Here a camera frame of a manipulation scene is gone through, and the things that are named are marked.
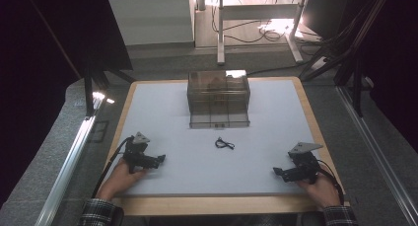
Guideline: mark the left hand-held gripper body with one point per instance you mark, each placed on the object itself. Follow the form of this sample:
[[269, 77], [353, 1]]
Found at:
[[136, 150]]

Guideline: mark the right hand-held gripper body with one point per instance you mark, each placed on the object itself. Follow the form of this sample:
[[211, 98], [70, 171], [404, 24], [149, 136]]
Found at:
[[304, 163]]

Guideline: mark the person's right hand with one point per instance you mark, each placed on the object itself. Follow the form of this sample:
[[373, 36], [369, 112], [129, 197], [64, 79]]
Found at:
[[320, 191]]

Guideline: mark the person's left hand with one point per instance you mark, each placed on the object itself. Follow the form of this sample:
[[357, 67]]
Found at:
[[120, 181]]

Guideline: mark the white table mat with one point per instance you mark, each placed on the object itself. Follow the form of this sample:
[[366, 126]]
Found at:
[[197, 173]]

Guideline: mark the black metal stand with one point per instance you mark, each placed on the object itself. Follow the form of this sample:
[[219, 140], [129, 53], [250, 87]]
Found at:
[[90, 88]]

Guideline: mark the transparent brown drawer box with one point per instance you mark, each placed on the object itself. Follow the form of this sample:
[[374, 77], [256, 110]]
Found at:
[[218, 99]]

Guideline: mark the black tripod stand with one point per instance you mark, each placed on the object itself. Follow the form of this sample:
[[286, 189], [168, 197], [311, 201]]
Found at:
[[348, 51]]

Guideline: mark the white cabinet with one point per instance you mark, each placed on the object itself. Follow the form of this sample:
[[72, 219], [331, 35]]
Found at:
[[151, 20]]

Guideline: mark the aluminium rail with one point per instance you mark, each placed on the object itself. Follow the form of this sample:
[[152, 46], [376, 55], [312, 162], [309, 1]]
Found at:
[[378, 157], [70, 163]]

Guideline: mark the white desk frame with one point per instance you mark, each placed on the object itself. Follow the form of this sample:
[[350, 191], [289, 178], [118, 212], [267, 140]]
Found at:
[[259, 12]]

